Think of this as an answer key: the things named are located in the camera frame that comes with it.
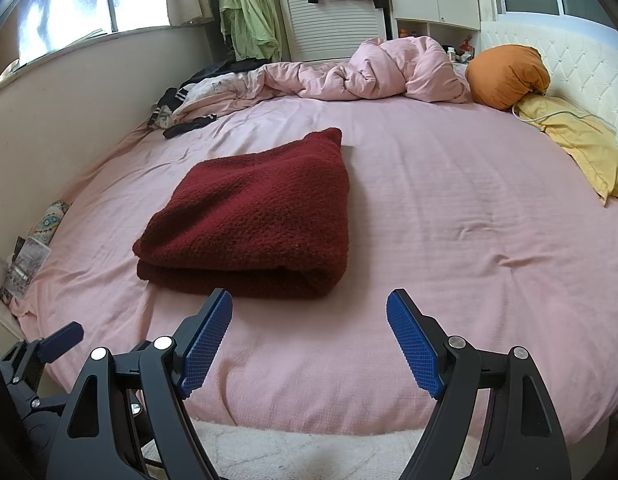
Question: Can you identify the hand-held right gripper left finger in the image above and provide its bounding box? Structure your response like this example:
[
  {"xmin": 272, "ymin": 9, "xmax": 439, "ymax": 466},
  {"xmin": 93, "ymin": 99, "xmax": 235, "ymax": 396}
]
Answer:
[{"xmin": 46, "ymin": 287, "xmax": 235, "ymax": 480}]

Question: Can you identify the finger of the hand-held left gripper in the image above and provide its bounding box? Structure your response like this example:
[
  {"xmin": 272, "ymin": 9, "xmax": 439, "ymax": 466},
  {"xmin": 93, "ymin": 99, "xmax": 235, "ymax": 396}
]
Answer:
[{"xmin": 0, "ymin": 322, "xmax": 85, "ymax": 386}]

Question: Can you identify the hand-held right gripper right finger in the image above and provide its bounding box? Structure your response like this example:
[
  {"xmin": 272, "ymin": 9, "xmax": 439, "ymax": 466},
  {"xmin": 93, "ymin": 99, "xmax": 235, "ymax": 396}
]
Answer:
[{"xmin": 386, "ymin": 288, "xmax": 572, "ymax": 480}]

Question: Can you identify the dark red knit cardigan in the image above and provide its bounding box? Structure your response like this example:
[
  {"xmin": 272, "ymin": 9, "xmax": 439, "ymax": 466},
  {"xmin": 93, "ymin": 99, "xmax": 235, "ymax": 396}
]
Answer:
[{"xmin": 132, "ymin": 127, "xmax": 352, "ymax": 301}]

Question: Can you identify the patterned pillow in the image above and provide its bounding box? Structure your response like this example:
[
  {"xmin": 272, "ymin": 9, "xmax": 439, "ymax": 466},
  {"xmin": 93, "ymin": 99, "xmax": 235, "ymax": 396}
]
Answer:
[{"xmin": 26, "ymin": 200, "xmax": 72, "ymax": 246}]

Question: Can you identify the white knit sweater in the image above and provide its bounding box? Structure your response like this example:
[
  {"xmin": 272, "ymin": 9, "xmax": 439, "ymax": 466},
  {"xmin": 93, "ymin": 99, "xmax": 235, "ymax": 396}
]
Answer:
[{"xmin": 139, "ymin": 420, "xmax": 482, "ymax": 480}]

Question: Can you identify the black sock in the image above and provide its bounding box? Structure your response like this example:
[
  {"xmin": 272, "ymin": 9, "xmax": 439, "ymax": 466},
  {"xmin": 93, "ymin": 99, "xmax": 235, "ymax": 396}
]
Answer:
[{"xmin": 162, "ymin": 115, "xmax": 219, "ymax": 139}]

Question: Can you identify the black white striped garment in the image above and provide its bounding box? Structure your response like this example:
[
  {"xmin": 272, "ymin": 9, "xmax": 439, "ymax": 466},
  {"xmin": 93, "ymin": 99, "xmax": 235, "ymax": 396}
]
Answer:
[{"xmin": 148, "ymin": 87, "xmax": 190, "ymax": 128}]

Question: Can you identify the yellow pillow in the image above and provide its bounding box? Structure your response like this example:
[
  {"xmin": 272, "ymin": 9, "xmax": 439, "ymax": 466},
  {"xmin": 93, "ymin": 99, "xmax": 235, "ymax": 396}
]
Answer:
[{"xmin": 514, "ymin": 94, "xmax": 618, "ymax": 206}]

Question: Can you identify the pink duvet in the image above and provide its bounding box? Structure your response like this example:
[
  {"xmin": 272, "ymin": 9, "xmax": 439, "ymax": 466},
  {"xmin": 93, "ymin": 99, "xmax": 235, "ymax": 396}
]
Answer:
[{"xmin": 176, "ymin": 36, "xmax": 472, "ymax": 111}]

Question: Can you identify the black crumpled garment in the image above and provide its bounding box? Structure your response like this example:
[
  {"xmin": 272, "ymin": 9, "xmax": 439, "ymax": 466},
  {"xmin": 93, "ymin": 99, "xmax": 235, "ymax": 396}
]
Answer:
[{"xmin": 181, "ymin": 58, "xmax": 270, "ymax": 86}]

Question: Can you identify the orange pillow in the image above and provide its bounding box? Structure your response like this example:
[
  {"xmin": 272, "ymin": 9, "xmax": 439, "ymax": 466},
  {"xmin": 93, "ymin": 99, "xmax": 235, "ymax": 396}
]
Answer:
[{"xmin": 465, "ymin": 45, "xmax": 552, "ymax": 112}]

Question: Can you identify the white louvred door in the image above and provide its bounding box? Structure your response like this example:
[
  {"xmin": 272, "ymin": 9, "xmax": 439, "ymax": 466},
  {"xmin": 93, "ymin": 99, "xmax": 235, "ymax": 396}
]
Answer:
[{"xmin": 271, "ymin": 0, "xmax": 395, "ymax": 63}]

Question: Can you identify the white tufted headboard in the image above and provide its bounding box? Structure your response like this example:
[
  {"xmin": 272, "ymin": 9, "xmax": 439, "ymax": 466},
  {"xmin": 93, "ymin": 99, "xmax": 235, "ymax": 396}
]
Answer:
[{"xmin": 479, "ymin": 20, "xmax": 618, "ymax": 141}]

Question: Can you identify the green hanging garment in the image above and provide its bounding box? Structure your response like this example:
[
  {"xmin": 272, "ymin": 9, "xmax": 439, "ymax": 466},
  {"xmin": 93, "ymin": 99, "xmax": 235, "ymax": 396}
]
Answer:
[{"xmin": 214, "ymin": 0, "xmax": 285, "ymax": 61}]

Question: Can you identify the curved bay window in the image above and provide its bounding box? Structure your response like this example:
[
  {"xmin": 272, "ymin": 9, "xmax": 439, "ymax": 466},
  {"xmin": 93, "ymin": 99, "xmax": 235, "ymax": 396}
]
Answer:
[{"xmin": 0, "ymin": 0, "xmax": 215, "ymax": 91}]

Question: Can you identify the white cable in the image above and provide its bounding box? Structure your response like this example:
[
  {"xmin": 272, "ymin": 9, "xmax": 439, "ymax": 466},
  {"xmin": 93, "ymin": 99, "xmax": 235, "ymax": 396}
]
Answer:
[{"xmin": 511, "ymin": 102, "xmax": 618, "ymax": 146}]

